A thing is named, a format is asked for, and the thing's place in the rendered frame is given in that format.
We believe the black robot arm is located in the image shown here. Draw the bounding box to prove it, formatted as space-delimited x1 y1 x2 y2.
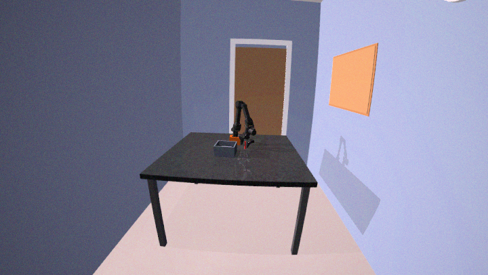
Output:
231 100 256 140

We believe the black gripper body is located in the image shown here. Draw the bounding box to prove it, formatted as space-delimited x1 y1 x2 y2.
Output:
243 132 254 144

